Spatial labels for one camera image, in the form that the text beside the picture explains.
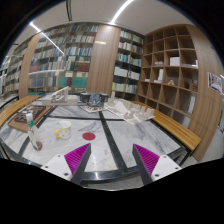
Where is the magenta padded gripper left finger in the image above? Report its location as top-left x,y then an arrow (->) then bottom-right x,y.
42,143 -> 91,185

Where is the white mug yellow handle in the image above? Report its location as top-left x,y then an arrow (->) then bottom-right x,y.
55,120 -> 71,140

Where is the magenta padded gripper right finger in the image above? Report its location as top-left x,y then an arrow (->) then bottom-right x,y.
132,144 -> 181,185

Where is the wooden bench left side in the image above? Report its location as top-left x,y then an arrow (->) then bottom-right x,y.
0,95 -> 40,128

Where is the red round coaster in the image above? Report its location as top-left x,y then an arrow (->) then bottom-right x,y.
82,132 -> 96,140

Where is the brown wooden architectural model board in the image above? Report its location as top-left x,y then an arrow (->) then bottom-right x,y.
8,105 -> 51,132

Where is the white building model on base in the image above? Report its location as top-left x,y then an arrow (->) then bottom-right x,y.
33,86 -> 78,106

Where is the centre bookshelf with books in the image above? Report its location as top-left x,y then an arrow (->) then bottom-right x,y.
112,29 -> 144,100

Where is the clear plastic water bottle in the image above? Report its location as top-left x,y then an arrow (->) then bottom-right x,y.
26,113 -> 42,151

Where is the wooden bench right side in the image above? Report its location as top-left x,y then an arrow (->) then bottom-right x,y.
130,100 -> 203,158

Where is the white terrain architectural model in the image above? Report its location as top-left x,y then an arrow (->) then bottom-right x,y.
105,99 -> 155,125

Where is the dark grey building model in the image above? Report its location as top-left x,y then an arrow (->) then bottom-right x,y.
80,92 -> 109,108

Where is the poster on right wall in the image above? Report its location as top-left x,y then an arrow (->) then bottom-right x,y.
208,72 -> 222,94

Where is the wooden bench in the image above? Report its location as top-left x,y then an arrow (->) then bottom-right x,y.
130,100 -> 203,158
0,95 -> 40,128

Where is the wooden cubby shelf unit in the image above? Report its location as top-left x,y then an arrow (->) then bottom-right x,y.
135,23 -> 205,126

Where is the tall bookshelf with books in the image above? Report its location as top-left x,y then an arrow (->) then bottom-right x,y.
28,23 -> 98,95

